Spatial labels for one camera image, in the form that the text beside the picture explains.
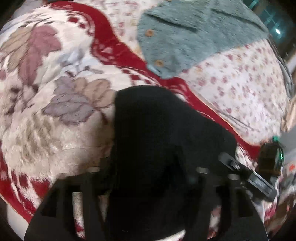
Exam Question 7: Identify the black pants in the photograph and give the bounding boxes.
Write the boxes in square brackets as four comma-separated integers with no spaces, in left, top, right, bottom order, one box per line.
[104,86,237,240]

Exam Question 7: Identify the beige curtain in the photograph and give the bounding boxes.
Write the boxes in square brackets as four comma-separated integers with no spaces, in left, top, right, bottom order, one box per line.
[280,68,295,133]

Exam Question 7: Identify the white floral bed sheet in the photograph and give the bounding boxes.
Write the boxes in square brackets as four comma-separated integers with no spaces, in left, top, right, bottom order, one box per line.
[74,0,291,147]

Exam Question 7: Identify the green window grille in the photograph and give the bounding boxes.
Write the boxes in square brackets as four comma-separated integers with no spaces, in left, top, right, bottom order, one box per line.
[241,0,296,54]

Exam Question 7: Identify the red floral plush blanket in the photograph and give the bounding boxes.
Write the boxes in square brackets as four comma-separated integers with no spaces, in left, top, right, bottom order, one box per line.
[1,1,269,240]

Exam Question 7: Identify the teal fuzzy cardigan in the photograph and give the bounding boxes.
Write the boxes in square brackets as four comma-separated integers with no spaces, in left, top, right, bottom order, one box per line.
[137,1,269,79]

